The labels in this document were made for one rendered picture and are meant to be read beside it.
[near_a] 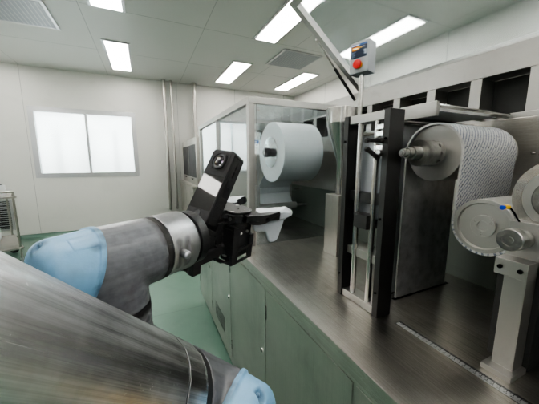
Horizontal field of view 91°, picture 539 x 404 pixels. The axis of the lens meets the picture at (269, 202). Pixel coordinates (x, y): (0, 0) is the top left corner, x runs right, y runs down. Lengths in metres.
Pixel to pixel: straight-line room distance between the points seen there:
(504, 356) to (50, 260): 0.76
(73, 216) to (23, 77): 2.33
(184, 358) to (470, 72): 1.14
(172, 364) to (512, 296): 0.63
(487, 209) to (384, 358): 0.39
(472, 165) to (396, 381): 0.51
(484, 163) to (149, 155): 5.37
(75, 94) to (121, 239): 5.62
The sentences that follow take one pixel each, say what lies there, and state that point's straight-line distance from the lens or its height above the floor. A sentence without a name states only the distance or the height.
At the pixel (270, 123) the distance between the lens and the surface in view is 1.30.
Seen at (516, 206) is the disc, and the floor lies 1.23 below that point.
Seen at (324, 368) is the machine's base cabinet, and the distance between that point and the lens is 0.85.
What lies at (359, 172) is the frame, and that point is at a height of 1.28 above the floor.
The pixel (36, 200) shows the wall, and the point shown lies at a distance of 5.98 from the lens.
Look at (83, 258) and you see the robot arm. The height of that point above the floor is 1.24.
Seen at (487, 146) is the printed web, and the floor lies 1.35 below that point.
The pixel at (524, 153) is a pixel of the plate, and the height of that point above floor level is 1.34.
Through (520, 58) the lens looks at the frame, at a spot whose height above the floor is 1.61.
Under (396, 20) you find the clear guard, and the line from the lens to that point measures 1.22.
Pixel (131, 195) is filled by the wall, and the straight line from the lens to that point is 5.74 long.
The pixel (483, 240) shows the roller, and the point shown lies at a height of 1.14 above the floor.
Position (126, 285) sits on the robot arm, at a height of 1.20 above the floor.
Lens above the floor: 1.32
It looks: 9 degrees down
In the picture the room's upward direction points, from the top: straight up
